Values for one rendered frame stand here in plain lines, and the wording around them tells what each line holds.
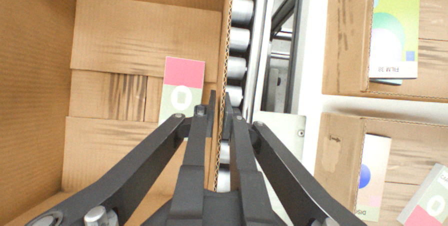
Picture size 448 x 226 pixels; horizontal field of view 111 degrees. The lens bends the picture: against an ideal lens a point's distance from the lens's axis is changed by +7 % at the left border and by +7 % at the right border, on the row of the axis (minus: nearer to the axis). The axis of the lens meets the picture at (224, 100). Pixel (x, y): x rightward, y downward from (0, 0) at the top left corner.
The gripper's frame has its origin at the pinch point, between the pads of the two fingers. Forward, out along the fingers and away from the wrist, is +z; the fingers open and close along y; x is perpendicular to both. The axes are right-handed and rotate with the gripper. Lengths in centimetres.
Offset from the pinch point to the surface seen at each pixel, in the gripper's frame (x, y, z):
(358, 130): -2.9, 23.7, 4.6
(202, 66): 2.7, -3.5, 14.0
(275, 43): 13, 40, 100
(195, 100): -3.7, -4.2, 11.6
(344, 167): -10.0, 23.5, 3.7
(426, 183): -16, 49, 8
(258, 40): 9.2, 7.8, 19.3
